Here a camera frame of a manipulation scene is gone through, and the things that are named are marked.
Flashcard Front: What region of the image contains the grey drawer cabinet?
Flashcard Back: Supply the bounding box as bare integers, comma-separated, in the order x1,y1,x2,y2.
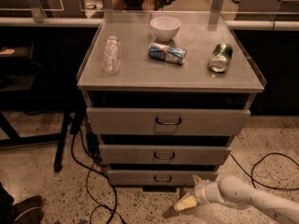
76,10,267,193

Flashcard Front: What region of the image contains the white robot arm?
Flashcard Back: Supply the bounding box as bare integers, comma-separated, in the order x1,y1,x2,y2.
174,175,299,224

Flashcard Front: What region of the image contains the black floor cable left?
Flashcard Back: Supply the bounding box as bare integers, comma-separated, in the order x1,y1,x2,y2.
69,121,127,224

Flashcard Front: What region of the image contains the grey top drawer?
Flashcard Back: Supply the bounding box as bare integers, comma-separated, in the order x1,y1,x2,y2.
87,107,250,136

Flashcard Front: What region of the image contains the black floor cable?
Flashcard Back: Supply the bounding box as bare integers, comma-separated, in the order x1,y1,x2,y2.
229,152,299,191
69,121,127,224

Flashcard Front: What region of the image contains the grey middle drawer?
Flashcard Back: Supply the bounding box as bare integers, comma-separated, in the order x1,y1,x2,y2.
100,145,231,165

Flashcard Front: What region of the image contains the green soda can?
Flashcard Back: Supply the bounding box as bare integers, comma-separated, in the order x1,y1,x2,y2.
208,43,233,73

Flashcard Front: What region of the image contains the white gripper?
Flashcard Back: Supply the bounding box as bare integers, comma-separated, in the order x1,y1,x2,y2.
174,175,222,211

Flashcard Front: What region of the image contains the dark shoe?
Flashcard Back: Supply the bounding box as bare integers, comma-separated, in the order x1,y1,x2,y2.
6,195,44,224

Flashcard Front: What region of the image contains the blue crushed can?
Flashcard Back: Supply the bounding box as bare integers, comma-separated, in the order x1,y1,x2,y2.
148,43,187,65

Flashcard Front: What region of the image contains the grey drawer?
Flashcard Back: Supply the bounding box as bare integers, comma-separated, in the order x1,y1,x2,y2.
100,145,231,165
107,170,218,187
87,107,250,136

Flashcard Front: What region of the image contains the black floor cable right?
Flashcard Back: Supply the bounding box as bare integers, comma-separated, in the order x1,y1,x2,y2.
229,152,299,191

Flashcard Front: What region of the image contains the white bowl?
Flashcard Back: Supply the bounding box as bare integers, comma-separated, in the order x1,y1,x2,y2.
150,16,181,41

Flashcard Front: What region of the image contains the black table frame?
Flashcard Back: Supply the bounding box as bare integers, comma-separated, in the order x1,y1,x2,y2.
0,107,87,174

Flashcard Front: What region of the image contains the grey bottom drawer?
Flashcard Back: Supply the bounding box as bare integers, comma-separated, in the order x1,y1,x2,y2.
107,170,218,187

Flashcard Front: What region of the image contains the clear plastic bottle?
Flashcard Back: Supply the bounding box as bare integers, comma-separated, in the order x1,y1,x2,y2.
102,35,121,74

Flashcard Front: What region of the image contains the black power adapter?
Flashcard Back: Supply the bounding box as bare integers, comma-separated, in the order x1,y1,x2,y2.
86,133,99,155

